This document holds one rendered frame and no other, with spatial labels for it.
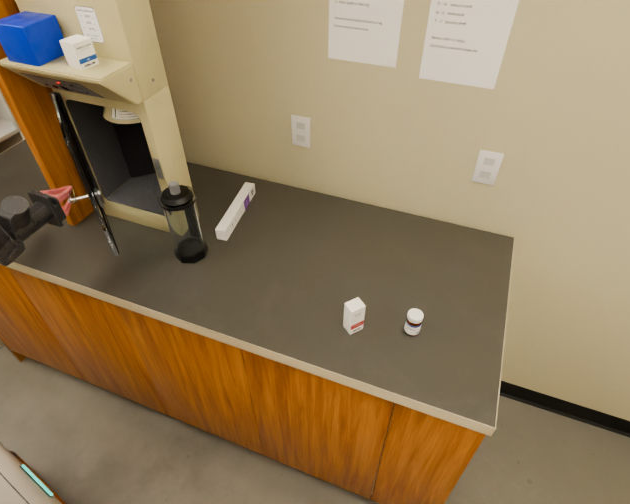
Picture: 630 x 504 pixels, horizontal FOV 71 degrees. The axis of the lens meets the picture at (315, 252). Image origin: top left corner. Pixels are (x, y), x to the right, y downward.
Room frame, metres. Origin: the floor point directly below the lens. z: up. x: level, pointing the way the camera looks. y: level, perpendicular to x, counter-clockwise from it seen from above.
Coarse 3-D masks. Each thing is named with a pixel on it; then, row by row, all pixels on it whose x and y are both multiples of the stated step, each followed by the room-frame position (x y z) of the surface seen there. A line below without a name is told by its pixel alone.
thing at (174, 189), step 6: (174, 186) 1.01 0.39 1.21; (180, 186) 1.05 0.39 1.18; (162, 192) 1.03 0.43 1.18; (168, 192) 1.02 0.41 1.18; (174, 192) 1.01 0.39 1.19; (180, 192) 1.02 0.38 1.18; (186, 192) 1.02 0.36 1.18; (192, 192) 1.04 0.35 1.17; (162, 198) 1.00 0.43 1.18; (168, 198) 0.99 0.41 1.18; (174, 198) 0.99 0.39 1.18; (180, 198) 0.99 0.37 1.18; (186, 198) 1.00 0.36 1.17; (168, 204) 0.98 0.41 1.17; (174, 204) 0.98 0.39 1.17; (180, 204) 0.98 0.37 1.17
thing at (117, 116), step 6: (108, 108) 1.19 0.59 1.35; (108, 114) 1.19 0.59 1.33; (114, 114) 1.18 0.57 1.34; (120, 114) 1.17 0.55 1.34; (126, 114) 1.17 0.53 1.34; (132, 114) 1.18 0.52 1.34; (108, 120) 1.18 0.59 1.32; (114, 120) 1.17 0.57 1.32; (120, 120) 1.17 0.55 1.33; (126, 120) 1.17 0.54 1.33; (132, 120) 1.17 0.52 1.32; (138, 120) 1.17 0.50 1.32
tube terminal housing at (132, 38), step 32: (32, 0) 1.20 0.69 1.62; (64, 0) 1.16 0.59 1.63; (96, 0) 1.13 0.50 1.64; (128, 0) 1.14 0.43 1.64; (64, 32) 1.18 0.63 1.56; (128, 32) 1.12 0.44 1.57; (160, 64) 1.20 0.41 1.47; (64, 96) 1.21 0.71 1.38; (160, 96) 1.17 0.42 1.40; (160, 128) 1.14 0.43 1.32; (160, 160) 1.11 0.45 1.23; (160, 224) 1.13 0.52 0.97
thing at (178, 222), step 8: (160, 200) 1.00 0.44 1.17; (192, 200) 1.00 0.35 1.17; (192, 208) 1.01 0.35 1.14; (168, 216) 0.99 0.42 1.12; (176, 216) 0.98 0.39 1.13; (184, 216) 0.98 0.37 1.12; (192, 216) 1.00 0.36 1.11; (168, 224) 0.99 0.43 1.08; (176, 224) 0.98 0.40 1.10; (184, 224) 0.98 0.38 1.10; (192, 224) 0.99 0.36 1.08; (176, 232) 0.98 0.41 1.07; (184, 232) 0.98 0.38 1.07; (192, 232) 0.99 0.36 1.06; (200, 232) 1.02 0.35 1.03; (176, 240) 0.98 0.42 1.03; (184, 240) 0.98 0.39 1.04; (192, 240) 0.99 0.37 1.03; (200, 240) 1.01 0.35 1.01; (176, 248) 0.99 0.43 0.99; (184, 248) 0.98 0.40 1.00; (192, 248) 0.98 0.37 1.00; (200, 248) 1.00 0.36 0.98
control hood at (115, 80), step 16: (0, 64) 1.12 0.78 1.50; (16, 64) 1.10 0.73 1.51; (48, 64) 1.09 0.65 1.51; (64, 64) 1.09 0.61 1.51; (112, 64) 1.09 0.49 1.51; (128, 64) 1.10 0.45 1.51; (32, 80) 1.17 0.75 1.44; (64, 80) 1.07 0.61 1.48; (80, 80) 1.03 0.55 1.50; (96, 80) 1.01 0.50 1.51; (112, 80) 1.03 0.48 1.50; (128, 80) 1.08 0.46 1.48; (112, 96) 1.07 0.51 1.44; (128, 96) 1.06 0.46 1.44
